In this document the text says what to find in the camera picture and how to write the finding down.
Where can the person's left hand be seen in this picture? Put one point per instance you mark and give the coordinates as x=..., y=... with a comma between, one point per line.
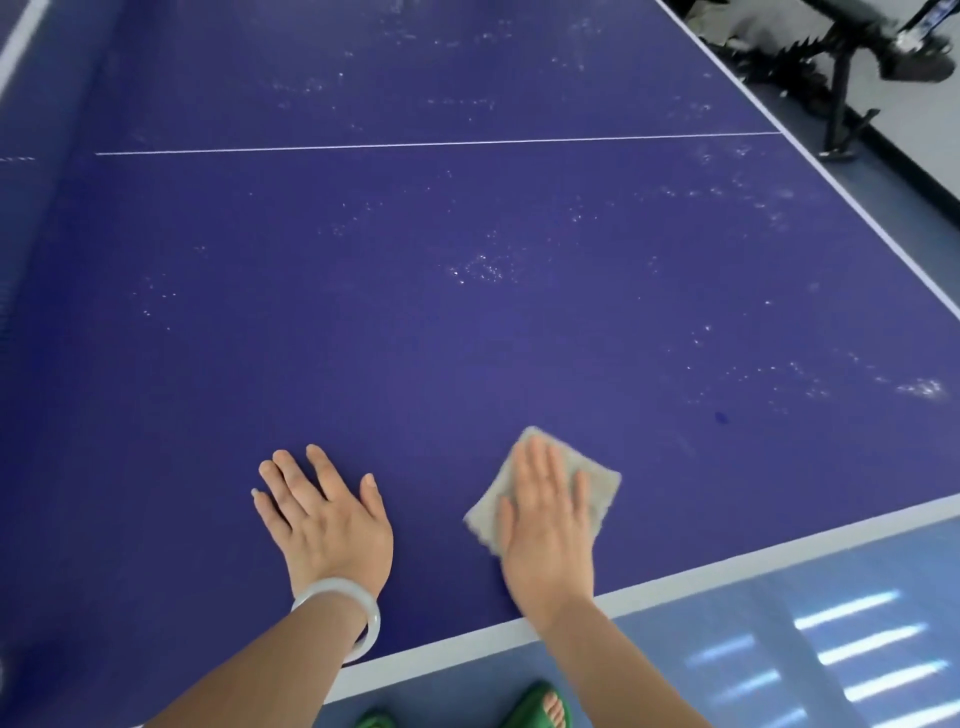
x=334, y=536

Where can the person's right hand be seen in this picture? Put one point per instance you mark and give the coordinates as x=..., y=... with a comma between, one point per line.
x=547, y=547

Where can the person's right thumb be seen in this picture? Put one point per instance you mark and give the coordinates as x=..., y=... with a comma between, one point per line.
x=506, y=525

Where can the person's left thumb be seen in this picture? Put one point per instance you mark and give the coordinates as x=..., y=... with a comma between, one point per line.
x=373, y=495

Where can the person's right little finger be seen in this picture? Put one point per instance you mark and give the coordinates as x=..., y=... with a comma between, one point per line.
x=581, y=499

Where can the person's right middle finger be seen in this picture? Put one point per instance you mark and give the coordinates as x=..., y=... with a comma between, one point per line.
x=541, y=476

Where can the person's left little finger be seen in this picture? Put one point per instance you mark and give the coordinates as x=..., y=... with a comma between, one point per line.
x=266, y=517

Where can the person's left middle finger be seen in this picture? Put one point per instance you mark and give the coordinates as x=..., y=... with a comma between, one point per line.
x=294, y=476

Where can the beige cleaning cloth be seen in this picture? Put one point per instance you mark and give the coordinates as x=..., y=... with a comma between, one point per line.
x=604, y=480

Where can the person's left forearm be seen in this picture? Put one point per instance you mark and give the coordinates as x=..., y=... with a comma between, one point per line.
x=277, y=675

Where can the person's right forearm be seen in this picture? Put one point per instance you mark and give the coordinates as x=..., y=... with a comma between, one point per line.
x=611, y=675

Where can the white jade bangle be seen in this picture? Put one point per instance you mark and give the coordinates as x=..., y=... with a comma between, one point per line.
x=369, y=611

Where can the green slipper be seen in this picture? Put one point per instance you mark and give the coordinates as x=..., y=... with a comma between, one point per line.
x=375, y=721
x=532, y=709

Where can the black spiky object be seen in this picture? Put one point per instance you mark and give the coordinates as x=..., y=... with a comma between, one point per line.
x=772, y=67

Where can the black metal equipment stand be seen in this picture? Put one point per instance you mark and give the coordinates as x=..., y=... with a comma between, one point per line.
x=840, y=82

